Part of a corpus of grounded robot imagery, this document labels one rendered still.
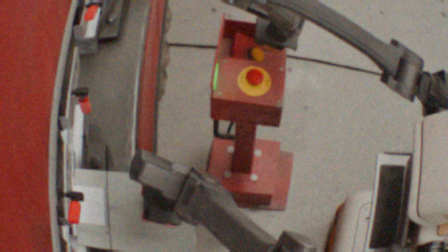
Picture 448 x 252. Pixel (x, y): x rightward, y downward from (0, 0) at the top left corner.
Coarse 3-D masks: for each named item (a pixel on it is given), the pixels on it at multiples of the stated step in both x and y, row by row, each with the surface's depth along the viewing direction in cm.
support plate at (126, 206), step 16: (80, 176) 162; (96, 176) 162; (112, 176) 162; (128, 176) 162; (112, 192) 161; (128, 192) 161; (112, 208) 160; (128, 208) 160; (80, 224) 158; (96, 224) 158; (112, 224) 158; (128, 224) 158; (144, 224) 159; (160, 224) 159; (80, 240) 156; (96, 240) 156; (112, 240) 157; (128, 240) 157; (144, 240) 157; (160, 240) 157; (176, 240) 157; (192, 240) 158
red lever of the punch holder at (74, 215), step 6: (72, 192) 133; (78, 192) 133; (72, 198) 133; (78, 198) 132; (72, 204) 129; (78, 204) 130; (72, 210) 128; (78, 210) 128; (72, 216) 126; (78, 216) 127; (72, 222) 126; (78, 222) 126
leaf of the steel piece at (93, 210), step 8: (88, 192) 160; (96, 192) 160; (104, 192) 159; (88, 200) 160; (96, 200) 160; (104, 200) 158; (88, 208) 159; (96, 208) 159; (104, 208) 159; (80, 216) 158; (88, 216) 158; (96, 216) 158; (104, 216) 158; (104, 224) 158
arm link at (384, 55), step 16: (256, 0) 131; (272, 0) 132; (288, 0) 133; (304, 0) 133; (304, 16) 135; (320, 16) 135; (336, 16) 136; (336, 32) 137; (352, 32) 137; (368, 32) 139; (368, 48) 139; (384, 48) 140; (400, 48) 142; (384, 64) 141; (416, 64) 142; (384, 80) 143
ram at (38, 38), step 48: (0, 0) 76; (48, 0) 108; (0, 48) 80; (48, 48) 115; (0, 96) 82; (48, 96) 120; (0, 144) 83; (48, 144) 120; (0, 192) 81; (48, 192) 117; (0, 240) 77; (48, 240) 111
